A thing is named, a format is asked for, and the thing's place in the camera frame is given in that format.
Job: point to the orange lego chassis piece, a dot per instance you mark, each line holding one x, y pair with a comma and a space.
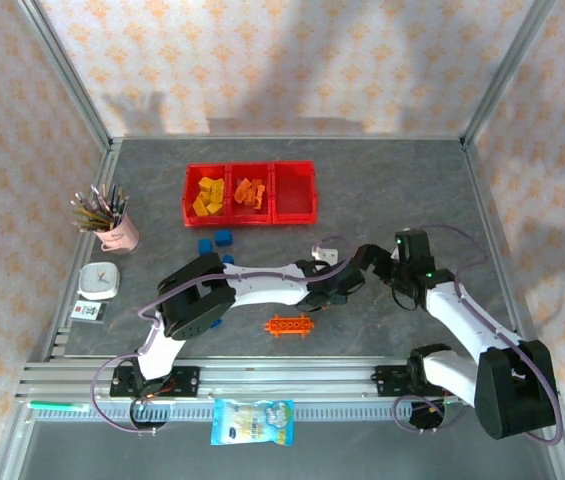
289, 326

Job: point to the blue lego brick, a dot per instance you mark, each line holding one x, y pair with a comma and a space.
217, 325
223, 237
228, 258
205, 246

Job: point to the small orange lego brick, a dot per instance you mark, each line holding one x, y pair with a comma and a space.
257, 182
242, 187

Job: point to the yellow lego brick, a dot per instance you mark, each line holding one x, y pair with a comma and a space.
218, 188
198, 205
214, 208
207, 183
218, 199
205, 196

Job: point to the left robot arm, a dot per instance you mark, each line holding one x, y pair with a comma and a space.
192, 305

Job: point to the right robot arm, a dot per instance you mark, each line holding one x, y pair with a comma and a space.
512, 395

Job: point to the red plastic bin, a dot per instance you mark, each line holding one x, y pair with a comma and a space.
197, 220
253, 217
294, 195

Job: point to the blue snack bag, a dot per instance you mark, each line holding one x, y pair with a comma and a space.
252, 422

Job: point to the pink pencil cup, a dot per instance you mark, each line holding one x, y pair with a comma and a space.
119, 237

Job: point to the white square clock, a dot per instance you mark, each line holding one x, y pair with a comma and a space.
98, 281

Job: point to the small printed card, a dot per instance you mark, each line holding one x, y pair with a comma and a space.
89, 312

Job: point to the bunch of pencils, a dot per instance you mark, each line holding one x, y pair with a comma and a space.
99, 210

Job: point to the green stick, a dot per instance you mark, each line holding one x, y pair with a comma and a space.
54, 405

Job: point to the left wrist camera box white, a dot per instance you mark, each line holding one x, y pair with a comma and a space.
324, 254

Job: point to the aluminium side frame rail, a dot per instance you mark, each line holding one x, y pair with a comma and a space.
484, 200
97, 195

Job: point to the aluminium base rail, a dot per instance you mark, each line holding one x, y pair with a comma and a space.
287, 375

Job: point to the aluminium back frame rail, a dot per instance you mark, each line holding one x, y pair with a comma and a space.
287, 137

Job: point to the aluminium frame post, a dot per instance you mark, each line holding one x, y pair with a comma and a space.
69, 80
504, 70

